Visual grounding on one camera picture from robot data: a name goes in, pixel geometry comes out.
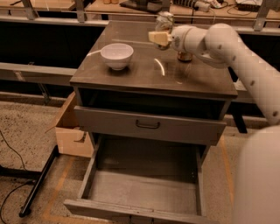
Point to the grey metal railing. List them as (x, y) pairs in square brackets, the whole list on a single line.
[(98, 14)]

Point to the grey drawer cabinet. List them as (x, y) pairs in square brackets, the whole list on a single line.
[(154, 82)]

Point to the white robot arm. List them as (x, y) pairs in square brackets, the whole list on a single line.
[(257, 178)]

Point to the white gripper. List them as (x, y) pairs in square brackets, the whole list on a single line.
[(179, 38)]

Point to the green white 7up can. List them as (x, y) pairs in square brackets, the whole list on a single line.
[(164, 23)]

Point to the white ceramic bowl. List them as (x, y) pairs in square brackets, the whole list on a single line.
[(117, 56)]

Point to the closed grey upper drawer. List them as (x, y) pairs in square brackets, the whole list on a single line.
[(147, 126)]

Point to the cardboard box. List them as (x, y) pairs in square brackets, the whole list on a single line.
[(71, 140)]

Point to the black metal stand leg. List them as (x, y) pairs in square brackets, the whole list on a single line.
[(34, 178)]

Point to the open grey lower drawer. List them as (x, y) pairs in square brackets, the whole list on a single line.
[(142, 181)]

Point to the gold crushed soda can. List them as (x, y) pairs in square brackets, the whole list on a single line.
[(185, 56)]

